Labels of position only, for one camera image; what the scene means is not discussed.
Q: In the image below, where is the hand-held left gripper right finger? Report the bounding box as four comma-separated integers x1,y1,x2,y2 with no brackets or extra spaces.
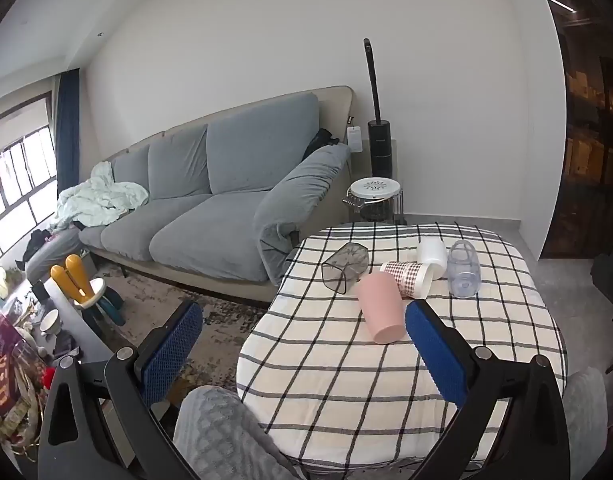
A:
405,299,571,480

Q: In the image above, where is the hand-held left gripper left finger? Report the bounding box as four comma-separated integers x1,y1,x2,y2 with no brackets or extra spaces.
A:
38,301,204,480

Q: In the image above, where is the pink cup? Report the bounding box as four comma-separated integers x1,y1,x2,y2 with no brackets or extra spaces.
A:
357,272,406,345

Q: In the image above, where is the plaid patterned cup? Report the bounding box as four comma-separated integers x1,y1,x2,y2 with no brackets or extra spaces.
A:
380,260,434,301

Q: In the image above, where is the clear plastic cup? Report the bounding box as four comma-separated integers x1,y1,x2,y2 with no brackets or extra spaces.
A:
447,240,482,299

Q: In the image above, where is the white cup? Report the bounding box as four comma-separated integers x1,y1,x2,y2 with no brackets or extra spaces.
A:
417,238,449,280

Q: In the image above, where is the dark transparent cup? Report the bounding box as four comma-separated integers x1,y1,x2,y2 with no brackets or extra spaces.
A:
321,242,370,295

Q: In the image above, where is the patterned rug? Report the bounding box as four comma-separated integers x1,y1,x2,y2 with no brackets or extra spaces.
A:
94,260,272,401

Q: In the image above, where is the checkered tablecloth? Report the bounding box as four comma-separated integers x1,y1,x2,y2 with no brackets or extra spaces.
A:
236,222,569,470

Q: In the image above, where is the person's grey pyjama leg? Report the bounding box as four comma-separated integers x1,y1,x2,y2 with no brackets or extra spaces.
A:
561,367,609,480
172,385,307,480

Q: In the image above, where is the yellow rabbit-ear child stool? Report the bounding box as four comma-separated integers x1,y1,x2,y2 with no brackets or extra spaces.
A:
50,254,126,326

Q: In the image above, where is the white bowl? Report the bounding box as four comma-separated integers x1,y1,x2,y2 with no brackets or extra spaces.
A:
40,308,62,336

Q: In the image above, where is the grey sofa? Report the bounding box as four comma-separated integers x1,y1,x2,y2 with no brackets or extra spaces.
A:
77,85,356,305

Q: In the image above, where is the light green blanket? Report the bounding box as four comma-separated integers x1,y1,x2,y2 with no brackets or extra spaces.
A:
52,161,150,234

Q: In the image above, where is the pile of colourful packaging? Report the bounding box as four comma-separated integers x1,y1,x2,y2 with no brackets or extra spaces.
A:
0,310,57,466

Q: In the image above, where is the dark clothes pile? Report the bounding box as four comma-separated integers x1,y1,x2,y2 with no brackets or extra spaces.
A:
15,226,80,271

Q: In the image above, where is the blue curtain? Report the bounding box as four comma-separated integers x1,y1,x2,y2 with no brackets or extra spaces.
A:
54,68,82,197

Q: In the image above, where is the black upright vacuum cleaner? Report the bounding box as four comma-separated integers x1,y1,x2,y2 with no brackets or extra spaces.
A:
363,38,399,182

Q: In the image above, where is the black cloth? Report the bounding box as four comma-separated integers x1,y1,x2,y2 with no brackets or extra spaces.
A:
302,128,340,159

